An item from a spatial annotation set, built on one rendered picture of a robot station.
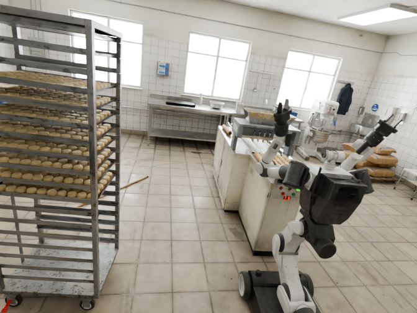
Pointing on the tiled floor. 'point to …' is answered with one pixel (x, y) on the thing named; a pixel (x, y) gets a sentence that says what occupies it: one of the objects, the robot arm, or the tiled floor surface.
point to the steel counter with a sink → (158, 101)
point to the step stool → (409, 180)
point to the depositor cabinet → (231, 169)
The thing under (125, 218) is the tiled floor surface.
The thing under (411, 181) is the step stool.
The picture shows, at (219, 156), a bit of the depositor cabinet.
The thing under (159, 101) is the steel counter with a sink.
